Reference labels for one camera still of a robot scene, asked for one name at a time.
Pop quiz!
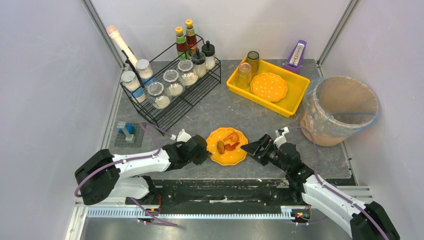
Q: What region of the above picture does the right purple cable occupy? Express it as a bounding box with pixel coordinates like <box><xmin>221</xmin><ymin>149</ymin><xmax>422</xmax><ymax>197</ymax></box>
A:
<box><xmin>288</xmin><ymin>125</ymin><xmax>390</xmax><ymax>240</ymax></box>

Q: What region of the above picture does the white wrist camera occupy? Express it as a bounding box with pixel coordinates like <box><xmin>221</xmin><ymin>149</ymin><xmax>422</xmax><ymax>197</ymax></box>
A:
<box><xmin>170</xmin><ymin>129</ymin><xmax>192</xmax><ymax>142</ymax></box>
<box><xmin>273</xmin><ymin>126</ymin><xmax>290</xmax><ymax>149</ymax></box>

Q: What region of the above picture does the brown chicken piece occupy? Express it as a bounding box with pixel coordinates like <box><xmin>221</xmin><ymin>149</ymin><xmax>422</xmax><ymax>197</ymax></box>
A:
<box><xmin>216</xmin><ymin>140</ymin><xmax>225</xmax><ymax>155</ymax></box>

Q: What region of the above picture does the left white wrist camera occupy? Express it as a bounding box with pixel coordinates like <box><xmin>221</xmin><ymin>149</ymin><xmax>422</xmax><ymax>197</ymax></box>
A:
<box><xmin>170</xmin><ymin>129</ymin><xmax>192</xmax><ymax>142</ymax></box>

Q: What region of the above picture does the glass jar back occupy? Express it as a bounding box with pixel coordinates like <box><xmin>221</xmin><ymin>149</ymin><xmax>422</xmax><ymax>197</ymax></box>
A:
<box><xmin>147</xmin><ymin>82</ymin><xmax>171</xmax><ymax>110</ymax></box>

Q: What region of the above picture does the red label sauce bottle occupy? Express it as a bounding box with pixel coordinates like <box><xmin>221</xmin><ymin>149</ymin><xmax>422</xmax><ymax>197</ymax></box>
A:
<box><xmin>185</xmin><ymin>19</ymin><xmax>198</xmax><ymax>56</ymax></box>

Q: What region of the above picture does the dark glass cup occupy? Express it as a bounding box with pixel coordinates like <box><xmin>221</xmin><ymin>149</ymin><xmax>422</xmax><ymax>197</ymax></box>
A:
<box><xmin>246</xmin><ymin>50</ymin><xmax>260</xmax><ymax>77</ymax></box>

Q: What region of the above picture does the pink glass cup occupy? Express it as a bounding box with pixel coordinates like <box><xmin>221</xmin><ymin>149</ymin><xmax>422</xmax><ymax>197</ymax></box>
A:
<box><xmin>237</xmin><ymin>62</ymin><xmax>252</xmax><ymax>78</ymax></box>

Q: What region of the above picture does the black wire rack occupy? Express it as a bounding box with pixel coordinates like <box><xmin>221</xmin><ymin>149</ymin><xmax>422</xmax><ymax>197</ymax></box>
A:
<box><xmin>120</xmin><ymin>31</ymin><xmax>222</xmax><ymax>132</ymax></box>

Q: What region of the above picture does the pink microphone on stand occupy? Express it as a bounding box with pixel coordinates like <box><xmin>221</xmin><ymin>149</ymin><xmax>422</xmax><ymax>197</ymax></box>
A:
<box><xmin>106</xmin><ymin>25</ymin><xmax>138</xmax><ymax>67</ymax></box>

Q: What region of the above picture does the yellow plate with chicken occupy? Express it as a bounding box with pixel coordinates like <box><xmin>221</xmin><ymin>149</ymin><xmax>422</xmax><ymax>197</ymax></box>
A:
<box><xmin>206</xmin><ymin>127</ymin><xmax>248</xmax><ymax>166</ymax></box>

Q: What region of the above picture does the glass jar front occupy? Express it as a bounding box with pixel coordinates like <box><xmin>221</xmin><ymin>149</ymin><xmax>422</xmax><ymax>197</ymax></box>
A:
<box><xmin>163</xmin><ymin>69</ymin><xmax>184</xmax><ymax>97</ymax></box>

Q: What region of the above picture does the grey lego baseplate with bricks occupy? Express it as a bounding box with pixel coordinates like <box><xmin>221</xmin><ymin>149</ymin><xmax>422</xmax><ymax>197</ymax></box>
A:
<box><xmin>114</xmin><ymin>121</ymin><xmax>145</xmax><ymax>148</ymax></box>

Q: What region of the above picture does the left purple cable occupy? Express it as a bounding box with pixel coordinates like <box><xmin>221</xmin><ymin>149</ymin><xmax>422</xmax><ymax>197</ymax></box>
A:
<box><xmin>73</xmin><ymin>121</ymin><xmax>180</xmax><ymax>228</ymax></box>

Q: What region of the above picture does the orange chicken wing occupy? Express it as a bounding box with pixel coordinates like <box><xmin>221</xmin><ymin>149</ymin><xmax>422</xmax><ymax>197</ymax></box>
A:
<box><xmin>223</xmin><ymin>132</ymin><xmax>240</xmax><ymax>143</ymax></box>

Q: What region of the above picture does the purple metronome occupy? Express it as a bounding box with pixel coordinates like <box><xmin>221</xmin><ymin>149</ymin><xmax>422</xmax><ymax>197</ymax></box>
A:
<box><xmin>283</xmin><ymin>40</ymin><xmax>307</xmax><ymax>74</ymax></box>

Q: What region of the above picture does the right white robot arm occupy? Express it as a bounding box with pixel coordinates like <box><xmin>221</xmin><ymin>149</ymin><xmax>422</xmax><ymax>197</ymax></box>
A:
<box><xmin>241</xmin><ymin>134</ymin><xmax>401</xmax><ymax>240</ymax></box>

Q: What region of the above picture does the green glass cup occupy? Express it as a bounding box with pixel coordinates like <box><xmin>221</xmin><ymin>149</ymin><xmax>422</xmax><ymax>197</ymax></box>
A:
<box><xmin>235</xmin><ymin>77</ymin><xmax>252</xmax><ymax>89</ymax></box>

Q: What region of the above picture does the green label sauce bottle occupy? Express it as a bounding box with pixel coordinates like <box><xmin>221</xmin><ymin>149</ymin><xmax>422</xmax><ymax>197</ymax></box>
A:
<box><xmin>175</xmin><ymin>26</ymin><xmax>190</xmax><ymax>61</ymax></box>

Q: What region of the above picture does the round bin with plastic liner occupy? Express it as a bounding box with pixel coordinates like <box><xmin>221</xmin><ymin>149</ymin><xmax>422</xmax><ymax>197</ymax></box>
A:
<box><xmin>300</xmin><ymin>76</ymin><xmax>379</xmax><ymax>147</ymax></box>

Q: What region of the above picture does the yellow plastic bin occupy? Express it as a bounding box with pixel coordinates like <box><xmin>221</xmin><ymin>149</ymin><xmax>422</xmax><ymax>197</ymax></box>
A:
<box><xmin>226</xmin><ymin>59</ymin><xmax>310</xmax><ymax>118</ymax></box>

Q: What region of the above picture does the blue band spice jar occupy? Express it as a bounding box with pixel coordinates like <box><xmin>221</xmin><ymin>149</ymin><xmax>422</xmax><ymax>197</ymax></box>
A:
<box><xmin>135</xmin><ymin>59</ymin><xmax>156</xmax><ymax>86</ymax></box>
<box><xmin>120</xmin><ymin>70</ymin><xmax>146</xmax><ymax>103</ymax></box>

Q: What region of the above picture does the black cap shaker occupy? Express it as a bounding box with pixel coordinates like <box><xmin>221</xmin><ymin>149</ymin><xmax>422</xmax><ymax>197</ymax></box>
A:
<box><xmin>191</xmin><ymin>49</ymin><xmax>207</xmax><ymax>78</ymax></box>
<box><xmin>201</xmin><ymin>40</ymin><xmax>216</xmax><ymax>70</ymax></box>

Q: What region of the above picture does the yellow plate with sushi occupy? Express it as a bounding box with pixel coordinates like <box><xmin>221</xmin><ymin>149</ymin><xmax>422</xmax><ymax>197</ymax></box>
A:
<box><xmin>250</xmin><ymin>72</ymin><xmax>289</xmax><ymax>103</ymax></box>

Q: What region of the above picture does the glass jar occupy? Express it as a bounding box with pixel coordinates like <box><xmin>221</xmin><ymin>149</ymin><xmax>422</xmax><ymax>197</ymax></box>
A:
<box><xmin>177</xmin><ymin>59</ymin><xmax>199</xmax><ymax>87</ymax></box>
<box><xmin>147</xmin><ymin>82</ymin><xmax>171</xmax><ymax>110</ymax></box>
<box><xmin>163</xmin><ymin>69</ymin><xmax>184</xmax><ymax>97</ymax></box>

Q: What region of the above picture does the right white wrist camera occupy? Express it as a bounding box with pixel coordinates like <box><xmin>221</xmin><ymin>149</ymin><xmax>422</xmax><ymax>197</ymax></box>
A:
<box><xmin>273</xmin><ymin>126</ymin><xmax>290</xmax><ymax>149</ymax></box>

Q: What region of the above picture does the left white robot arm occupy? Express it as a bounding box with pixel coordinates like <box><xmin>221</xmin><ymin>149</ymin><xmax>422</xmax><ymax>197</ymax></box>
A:
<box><xmin>74</xmin><ymin>135</ymin><xmax>212</xmax><ymax>206</ymax></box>

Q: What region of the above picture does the purple cable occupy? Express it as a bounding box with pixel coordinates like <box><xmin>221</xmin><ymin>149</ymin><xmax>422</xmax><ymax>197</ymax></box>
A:
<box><xmin>73</xmin><ymin>121</ymin><xmax>180</xmax><ymax>228</ymax></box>
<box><xmin>288</xmin><ymin>125</ymin><xmax>390</xmax><ymax>240</ymax></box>

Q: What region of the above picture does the red chicken wing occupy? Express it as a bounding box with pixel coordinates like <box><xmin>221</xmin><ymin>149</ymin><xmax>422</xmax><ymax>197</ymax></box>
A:
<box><xmin>224</xmin><ymin>142</ymin><xmax>240</xmax><ymax>151</ymax></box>

